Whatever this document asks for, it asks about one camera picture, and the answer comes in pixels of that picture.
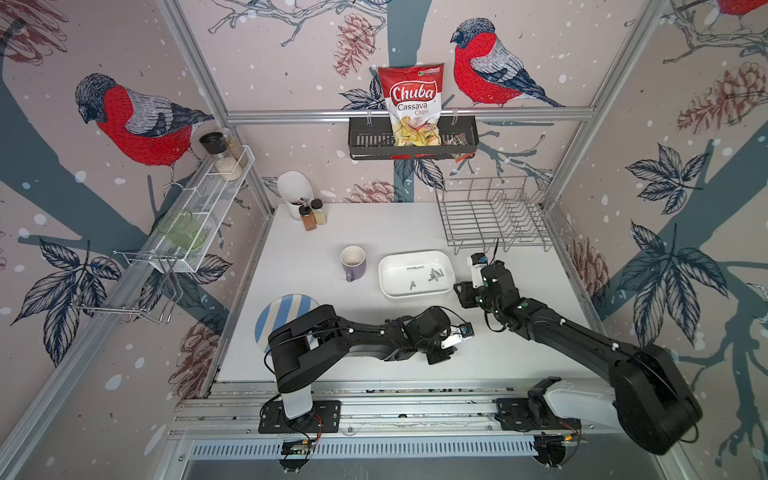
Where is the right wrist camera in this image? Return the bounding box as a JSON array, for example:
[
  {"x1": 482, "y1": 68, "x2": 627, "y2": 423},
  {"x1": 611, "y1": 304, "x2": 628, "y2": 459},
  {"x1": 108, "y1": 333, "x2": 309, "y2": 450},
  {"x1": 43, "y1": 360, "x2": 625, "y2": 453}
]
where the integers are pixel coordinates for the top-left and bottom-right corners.
[{"x1": 467, "y1": 252, "x2": 488, "y2": 289}]

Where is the white utensil holder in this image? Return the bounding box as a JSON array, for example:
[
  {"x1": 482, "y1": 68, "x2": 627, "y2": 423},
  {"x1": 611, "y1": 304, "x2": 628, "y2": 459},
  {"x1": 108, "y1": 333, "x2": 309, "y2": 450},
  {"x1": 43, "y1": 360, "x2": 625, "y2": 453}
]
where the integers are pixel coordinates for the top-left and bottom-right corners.
[{"x1": 277, "y1": 171, "x2": 314, "y2": 221}]

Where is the metal wire hanger rack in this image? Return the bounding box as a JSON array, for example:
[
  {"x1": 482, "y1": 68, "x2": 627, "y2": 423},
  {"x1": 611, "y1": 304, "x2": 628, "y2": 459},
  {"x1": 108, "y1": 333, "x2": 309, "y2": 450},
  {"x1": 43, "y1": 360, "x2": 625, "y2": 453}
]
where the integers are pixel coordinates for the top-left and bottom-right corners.
[{"x1": 69, "y1": 250, "x2": 184, "y2": 325}]

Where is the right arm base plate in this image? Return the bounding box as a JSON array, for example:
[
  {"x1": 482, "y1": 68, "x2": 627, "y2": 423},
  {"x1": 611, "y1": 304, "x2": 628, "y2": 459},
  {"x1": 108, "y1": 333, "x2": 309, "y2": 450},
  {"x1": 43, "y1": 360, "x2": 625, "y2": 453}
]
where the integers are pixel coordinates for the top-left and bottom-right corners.
[{"x1": 494, "y1": 397, "x2": 581, "y2": 433}]

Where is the orange spice bottle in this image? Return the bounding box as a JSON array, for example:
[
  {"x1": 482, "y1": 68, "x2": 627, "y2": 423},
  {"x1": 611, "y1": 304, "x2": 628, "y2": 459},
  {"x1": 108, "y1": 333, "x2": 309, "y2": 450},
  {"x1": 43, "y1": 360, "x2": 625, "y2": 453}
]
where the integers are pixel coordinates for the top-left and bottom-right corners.
[{"x1": 299, "y1": 205, "x2": 317, "y2": 231}]

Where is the black wire basket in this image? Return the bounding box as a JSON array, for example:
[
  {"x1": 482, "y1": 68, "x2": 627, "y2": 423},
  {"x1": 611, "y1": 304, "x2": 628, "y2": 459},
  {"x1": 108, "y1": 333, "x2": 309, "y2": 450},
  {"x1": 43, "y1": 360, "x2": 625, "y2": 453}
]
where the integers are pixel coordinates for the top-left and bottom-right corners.
[{"x1": 348, "y1": 117, "x2": 479, "y2": 160}]

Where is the white storage box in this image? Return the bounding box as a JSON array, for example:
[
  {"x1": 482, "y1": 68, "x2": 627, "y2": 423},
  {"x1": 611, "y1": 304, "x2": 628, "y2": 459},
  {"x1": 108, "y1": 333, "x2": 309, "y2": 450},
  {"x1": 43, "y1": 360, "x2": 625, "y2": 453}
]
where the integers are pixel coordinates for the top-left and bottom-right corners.
[{"x1": 378, "y1": 250, "x2": 456, "y2": 300}]

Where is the metal dish rack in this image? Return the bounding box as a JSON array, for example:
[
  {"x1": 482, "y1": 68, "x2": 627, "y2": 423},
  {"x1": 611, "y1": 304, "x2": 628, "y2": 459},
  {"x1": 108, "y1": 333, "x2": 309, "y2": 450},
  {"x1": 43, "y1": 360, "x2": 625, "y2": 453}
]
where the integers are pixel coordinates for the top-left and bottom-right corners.
[{"x1": 435, "y1": 176, "x2": 552, "y2": 253}]

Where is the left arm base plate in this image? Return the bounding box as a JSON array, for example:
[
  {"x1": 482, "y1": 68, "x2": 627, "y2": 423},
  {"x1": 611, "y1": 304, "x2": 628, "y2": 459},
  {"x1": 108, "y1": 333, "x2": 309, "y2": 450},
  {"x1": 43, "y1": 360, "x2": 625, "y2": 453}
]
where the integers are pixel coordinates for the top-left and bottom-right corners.
[{"x1": 258, "y1": 399, "x2": 342, "y2": 435}]

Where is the white wire wall shelf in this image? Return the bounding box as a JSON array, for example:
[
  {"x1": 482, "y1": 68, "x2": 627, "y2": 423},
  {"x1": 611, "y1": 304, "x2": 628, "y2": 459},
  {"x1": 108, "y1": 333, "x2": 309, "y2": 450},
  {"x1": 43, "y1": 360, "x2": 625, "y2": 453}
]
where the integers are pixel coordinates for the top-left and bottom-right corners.
[{"x1": 143, "y1": 146, "x2": 255, "y2": 273}]

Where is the black lid spice jar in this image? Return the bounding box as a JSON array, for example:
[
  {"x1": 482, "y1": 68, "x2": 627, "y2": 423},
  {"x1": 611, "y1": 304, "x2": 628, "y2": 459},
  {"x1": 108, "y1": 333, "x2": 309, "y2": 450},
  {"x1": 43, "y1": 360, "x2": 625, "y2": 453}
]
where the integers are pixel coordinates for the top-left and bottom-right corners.
[{"x1": 199, "y1": 131, "x2": 243, "y2": 182}]

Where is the yellow spice bottle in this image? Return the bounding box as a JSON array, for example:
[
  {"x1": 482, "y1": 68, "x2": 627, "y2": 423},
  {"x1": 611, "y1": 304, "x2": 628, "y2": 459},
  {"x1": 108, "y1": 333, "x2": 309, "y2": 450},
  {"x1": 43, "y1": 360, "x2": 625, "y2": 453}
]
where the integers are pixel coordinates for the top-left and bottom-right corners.
[{"x1": 310, "y1": 199, "x2": 327, "y2": 225}]

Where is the red Chuba chips bag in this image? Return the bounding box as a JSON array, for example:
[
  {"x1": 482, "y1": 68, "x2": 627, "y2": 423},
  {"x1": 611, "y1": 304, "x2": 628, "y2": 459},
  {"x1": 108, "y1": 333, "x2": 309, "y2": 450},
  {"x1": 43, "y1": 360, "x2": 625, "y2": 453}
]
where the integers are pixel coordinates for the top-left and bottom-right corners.
[{"x1": 378, "y1": 64, "x2": 444, "y2": 147}]

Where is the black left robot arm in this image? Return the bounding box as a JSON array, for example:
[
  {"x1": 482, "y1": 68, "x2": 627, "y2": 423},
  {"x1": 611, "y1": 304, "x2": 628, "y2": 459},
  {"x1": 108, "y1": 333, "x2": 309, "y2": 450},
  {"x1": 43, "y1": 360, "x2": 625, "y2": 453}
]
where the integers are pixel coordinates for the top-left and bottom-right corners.
[{"x1": 265, "y1": 304, "x2": 474, "y2": 420}]

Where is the blue striped plate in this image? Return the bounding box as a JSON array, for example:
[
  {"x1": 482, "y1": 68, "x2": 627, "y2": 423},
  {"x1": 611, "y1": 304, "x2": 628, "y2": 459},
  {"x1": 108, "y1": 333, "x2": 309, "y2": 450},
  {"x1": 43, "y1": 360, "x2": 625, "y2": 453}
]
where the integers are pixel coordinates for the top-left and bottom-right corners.
[{"x1": 254, "y1": 294, "x2": 318, "y2": 352}]

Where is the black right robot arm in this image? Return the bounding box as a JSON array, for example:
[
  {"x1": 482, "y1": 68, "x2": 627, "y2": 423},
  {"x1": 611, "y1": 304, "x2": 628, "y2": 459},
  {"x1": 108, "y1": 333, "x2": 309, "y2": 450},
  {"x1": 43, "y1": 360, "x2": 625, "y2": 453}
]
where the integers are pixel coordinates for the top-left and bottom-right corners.
[{"x1": 454, "y1": 253, "x2": 703, "y2": 455}]

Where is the purple mug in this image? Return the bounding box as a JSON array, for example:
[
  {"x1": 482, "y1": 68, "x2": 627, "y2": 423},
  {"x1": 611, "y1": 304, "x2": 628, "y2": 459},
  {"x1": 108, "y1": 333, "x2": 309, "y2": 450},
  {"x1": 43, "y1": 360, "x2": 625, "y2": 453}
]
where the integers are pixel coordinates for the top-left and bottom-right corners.
[{"x1": 340, "y1": 245, "x2": 367, "y2": 282}]

